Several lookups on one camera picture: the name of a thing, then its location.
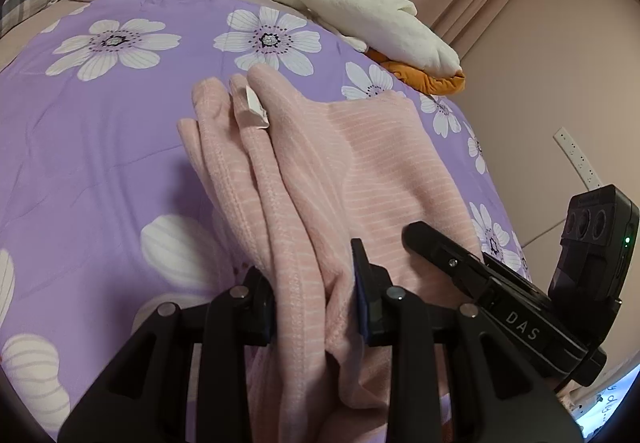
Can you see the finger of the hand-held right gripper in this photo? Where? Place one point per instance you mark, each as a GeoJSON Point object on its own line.
{"type": "Point", "coordinates": [440, 248]}

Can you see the white plush goose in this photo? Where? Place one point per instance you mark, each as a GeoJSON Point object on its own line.
{"type": "Point", "coordinates": [375, 23]}

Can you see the pink striped sweater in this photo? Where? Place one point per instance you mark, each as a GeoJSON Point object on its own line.
{"type": "Point", "coordinates": [310, 173]}

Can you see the white printed cloth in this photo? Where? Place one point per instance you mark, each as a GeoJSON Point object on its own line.
{"type": "Point", "coordinates": [607, 408]}

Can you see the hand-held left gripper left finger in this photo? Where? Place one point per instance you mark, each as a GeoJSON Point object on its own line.
{"type": "Point", "coordinates": [255, 308]}

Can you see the purple floral blanket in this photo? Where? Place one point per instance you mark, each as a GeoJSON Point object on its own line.
{"type": "Point", "coordinates": [100, 148]}

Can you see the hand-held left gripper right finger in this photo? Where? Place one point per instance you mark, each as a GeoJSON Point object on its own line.
{"type": "Point", "coordinates": [361, 303]}

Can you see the white power strip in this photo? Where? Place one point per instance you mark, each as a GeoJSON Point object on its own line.
{"type": "Point", "coordinates": [575, 153]}

